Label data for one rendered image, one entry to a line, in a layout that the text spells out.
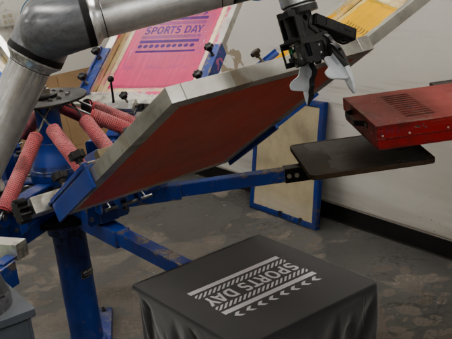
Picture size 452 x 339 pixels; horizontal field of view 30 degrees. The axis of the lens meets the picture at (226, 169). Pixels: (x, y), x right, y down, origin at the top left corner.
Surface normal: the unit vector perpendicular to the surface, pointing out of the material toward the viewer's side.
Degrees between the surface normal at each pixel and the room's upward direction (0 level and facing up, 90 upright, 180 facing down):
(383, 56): 90
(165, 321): 92
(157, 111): 90
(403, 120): 0
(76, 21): 77
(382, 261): 0
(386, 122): 0
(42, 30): 85
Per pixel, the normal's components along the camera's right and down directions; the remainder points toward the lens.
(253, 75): 0.45, -0.34
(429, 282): -0.11, -0.94
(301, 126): -0.81, 0.11
